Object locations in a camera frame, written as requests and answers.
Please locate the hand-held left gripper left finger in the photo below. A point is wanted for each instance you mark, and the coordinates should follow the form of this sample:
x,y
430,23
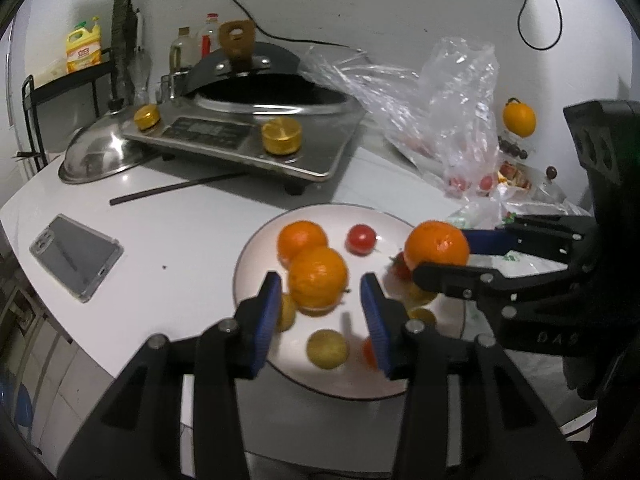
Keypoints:
x,y
265,325

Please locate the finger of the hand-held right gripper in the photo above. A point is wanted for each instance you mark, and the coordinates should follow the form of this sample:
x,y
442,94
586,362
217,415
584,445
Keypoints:
x,y
450,277
487,242

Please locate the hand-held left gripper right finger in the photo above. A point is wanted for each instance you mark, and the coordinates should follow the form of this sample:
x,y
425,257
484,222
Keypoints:
x,y
377,327

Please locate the tangerine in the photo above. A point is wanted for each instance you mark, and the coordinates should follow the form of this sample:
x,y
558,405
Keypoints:
x,y
300,237
437,245
317,275

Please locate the white plate with black rim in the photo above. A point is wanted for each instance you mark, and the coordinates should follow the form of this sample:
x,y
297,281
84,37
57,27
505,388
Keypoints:
x,y
340,377

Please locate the clear plastic bag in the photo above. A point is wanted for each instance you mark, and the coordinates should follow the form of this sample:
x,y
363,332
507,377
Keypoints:
x,y
430,110

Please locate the fruit-printed white plastic bag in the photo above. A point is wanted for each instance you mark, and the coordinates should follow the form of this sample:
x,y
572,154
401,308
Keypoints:
x,y
519,117

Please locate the black chopstick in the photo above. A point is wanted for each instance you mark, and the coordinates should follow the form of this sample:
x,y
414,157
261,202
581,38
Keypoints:
x,y
175,189

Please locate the steel induction cooker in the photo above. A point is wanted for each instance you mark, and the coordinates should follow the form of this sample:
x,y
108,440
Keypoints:
x,y
330,145

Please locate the gold cooker knob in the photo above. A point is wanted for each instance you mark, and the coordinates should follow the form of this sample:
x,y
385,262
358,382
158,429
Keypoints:
x,y
282,137
146,117

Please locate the smartphone in clear case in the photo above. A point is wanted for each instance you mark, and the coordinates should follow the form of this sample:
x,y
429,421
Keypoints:
x,y
75,257

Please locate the steel wok lid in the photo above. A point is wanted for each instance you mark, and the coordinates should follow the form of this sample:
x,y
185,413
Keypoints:
x,y
100,155

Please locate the small glass jar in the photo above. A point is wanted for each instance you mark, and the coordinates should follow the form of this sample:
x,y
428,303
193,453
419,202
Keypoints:
x,y
172,87

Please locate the blue bucket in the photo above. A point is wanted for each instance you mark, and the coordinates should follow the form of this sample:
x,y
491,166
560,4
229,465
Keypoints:
x,y
15,402

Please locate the black wok lid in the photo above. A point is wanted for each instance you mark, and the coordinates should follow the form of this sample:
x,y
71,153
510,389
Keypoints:
x,y
280,62

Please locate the glass oil bottle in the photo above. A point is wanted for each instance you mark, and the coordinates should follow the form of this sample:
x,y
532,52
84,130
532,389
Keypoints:
x,y
181,52

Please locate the plastic bottle with red label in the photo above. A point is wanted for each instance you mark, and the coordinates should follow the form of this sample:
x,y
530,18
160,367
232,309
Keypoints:
x,y
207,37

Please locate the black metal rack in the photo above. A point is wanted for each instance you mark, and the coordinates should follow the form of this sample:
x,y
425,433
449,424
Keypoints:
x,y
30,120

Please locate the dark folded umbrella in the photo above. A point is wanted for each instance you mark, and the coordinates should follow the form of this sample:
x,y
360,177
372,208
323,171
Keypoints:
x,y
122,35

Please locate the yellow detergent bottle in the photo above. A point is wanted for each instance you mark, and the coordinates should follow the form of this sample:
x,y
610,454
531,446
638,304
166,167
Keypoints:
x,y
84,50

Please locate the metal wall pipe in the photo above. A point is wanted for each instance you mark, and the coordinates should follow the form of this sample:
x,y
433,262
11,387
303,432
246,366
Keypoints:
x,y
10,70

